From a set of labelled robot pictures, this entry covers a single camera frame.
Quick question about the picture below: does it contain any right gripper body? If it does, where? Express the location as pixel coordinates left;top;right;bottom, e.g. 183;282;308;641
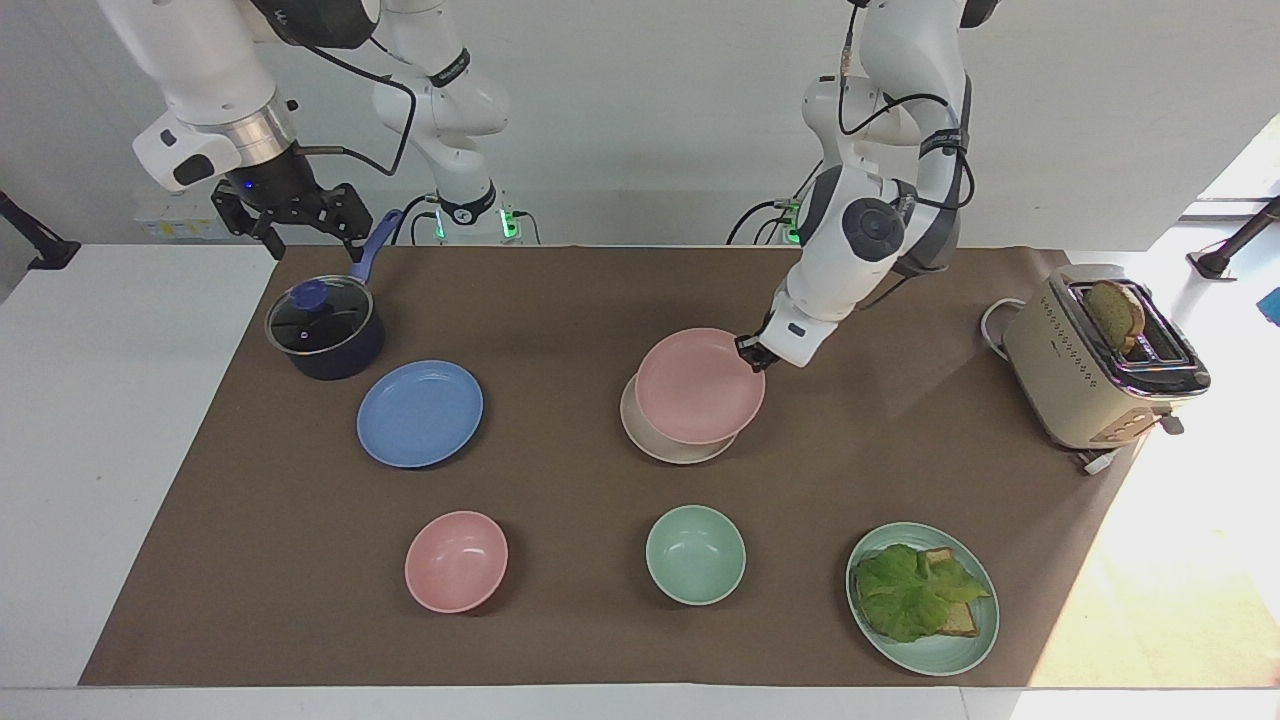
226;143;338;224

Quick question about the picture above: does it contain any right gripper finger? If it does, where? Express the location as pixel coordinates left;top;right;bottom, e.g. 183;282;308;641
298;184;374;264
210;183;287;263

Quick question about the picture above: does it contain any pink plate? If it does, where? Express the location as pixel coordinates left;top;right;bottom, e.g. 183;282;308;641
635;328;767;446

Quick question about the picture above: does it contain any white power strip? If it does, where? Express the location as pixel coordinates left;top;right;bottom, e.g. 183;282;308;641
135;203;217;241

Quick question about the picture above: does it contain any glass lid with blue knob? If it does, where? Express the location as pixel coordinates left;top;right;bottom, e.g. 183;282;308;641
266;276;373;357

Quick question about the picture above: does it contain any dark blue saucepan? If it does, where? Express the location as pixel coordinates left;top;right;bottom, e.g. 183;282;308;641
264;208;406;382

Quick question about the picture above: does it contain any black stand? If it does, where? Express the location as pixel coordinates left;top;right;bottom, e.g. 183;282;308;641
0;190;81;271
1186;195;1280;281

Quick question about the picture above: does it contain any blue plate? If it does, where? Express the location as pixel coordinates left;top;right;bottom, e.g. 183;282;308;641
356;360;485;469

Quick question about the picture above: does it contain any pink bowl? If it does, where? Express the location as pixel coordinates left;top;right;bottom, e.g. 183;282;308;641
404;511;509;614

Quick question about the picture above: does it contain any beige plate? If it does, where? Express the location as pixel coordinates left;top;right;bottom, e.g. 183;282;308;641
619;372;741;465

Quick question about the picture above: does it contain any green bowl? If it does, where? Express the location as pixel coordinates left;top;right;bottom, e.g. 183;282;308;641
645;505;747;607

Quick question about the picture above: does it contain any green lettuce leaf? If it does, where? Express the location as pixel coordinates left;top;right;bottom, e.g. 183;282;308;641
855;543;991;644

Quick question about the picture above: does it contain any beige toaster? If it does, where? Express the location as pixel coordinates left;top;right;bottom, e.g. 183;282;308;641
1002;265;1212;477

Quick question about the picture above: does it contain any toasted bread slice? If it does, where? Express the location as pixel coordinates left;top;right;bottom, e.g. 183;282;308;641
922;547;982;639

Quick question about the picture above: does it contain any green plate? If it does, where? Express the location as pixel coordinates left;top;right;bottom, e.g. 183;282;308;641
846;522;1001;677

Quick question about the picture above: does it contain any brown bread slice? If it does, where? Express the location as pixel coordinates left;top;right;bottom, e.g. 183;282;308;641
1085;280;1147;357

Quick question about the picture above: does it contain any black cable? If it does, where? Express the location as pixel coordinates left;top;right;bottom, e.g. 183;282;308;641
838;5;976;211
727;198;801;246
296;35;418;178
392;195;441;246

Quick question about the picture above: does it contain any white toaster cable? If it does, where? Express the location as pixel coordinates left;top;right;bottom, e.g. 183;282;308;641
980;297;1027;361

